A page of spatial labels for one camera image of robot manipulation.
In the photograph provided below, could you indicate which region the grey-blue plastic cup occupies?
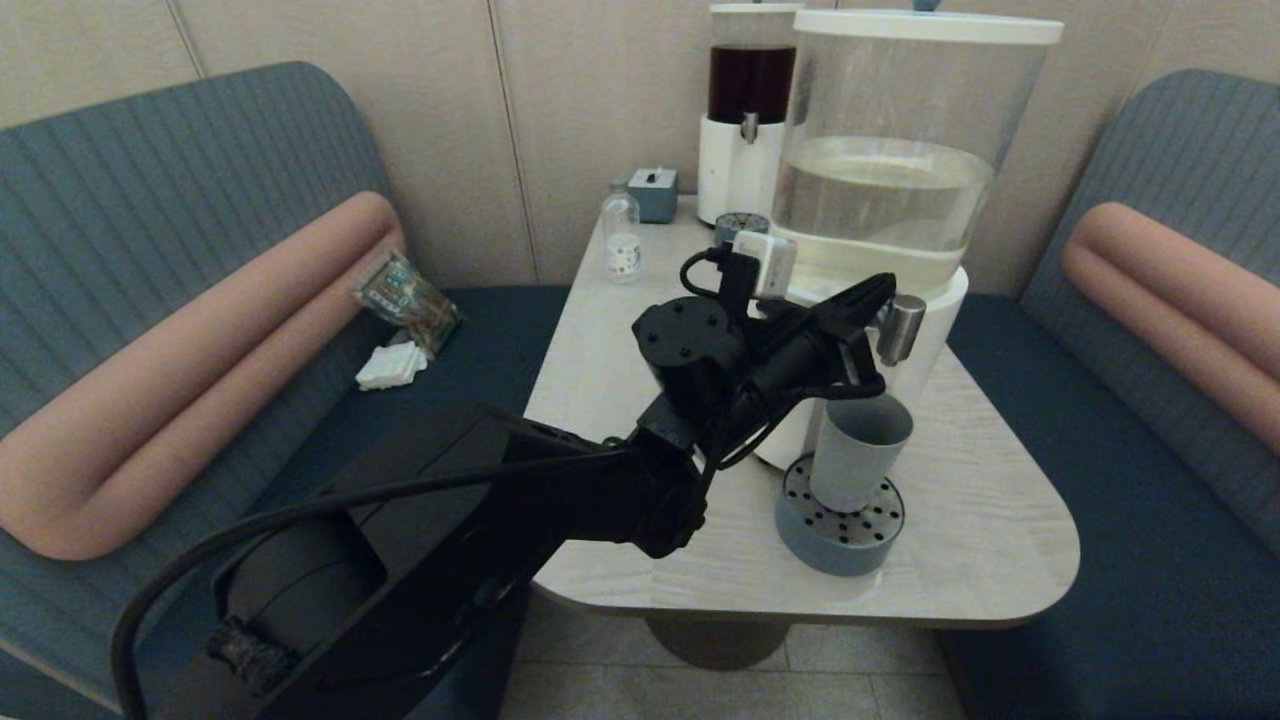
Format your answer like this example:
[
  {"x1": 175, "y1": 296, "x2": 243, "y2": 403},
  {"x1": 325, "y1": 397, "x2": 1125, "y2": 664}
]
[{"x1": 810, "y1": 390, "x2": 914, "y2": 514}]

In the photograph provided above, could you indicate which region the clear water dispenser white base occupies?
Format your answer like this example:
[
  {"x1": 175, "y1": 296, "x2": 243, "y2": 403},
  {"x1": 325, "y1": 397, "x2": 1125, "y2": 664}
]
[{"x1": 745, "y1": 0, "x2": 1065, "y2": 471}]

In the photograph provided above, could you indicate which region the blue perforated drip tray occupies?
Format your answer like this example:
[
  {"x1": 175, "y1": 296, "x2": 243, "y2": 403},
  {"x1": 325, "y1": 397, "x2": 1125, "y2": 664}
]
[
  {"x1": 774, "y1": 452, "x2": 907, "y2": 578},
  {"x1": 713, "y1": 212, "x2": 770, "y2": 246}
]

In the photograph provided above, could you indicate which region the dark drink dispenser white base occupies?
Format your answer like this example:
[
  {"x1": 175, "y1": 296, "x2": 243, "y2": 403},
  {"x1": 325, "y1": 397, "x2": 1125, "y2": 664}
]
[{"x1": 696, "y1": 0, "x2": 804, "y2": 227}]

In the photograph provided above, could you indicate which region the small clear plastic bottle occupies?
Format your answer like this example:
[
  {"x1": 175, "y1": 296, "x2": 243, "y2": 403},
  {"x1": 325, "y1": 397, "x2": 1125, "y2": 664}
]
[{"x1": 601, "y1": 180, "x2": 641, "y2": 285}]

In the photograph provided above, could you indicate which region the grey-blue tissue box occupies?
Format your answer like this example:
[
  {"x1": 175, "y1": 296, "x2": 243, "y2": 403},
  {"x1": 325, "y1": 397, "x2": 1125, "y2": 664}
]
[{"x1": 627, "y1": 167, "x2": 679, "y2": 224}]

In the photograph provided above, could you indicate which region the blue upholstered booth sofa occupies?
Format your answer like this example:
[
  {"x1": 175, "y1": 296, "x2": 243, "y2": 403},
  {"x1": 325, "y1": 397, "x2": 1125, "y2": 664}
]
[
  {"x1": 0, "y1": 60, "x2": 571, "y2": 720},
  {"x1": 935, "y1": 68, "x2": 1280, "y2": 720}
]

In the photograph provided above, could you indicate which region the pink cylindrical backrest bolster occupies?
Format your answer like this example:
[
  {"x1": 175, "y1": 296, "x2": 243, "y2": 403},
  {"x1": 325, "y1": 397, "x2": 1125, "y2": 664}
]
[
  {"x1": 1061, "y1": 202, "x2": 1280, "y2": 453},
  {"x1": 0, "y1": 192, "x2": 407, "y2": 561}
]

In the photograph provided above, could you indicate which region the white paper napkins stack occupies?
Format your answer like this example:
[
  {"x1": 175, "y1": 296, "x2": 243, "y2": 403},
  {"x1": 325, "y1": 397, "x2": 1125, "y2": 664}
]
[{"x1": 355, "y1": 342, "x2": 429, "y2": 392}]

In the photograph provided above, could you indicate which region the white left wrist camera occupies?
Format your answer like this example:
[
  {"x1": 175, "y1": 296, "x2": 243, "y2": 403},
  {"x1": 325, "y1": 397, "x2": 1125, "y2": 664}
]
[{"x1": 733, "y1": 231, "x2": 798, "y2": 301}]

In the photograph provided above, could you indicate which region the black left camera cable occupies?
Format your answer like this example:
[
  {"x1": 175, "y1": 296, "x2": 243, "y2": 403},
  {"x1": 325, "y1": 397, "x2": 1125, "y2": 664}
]
[{"x1": 680, "y1": 245, "x2": 756, "y2": 311}]

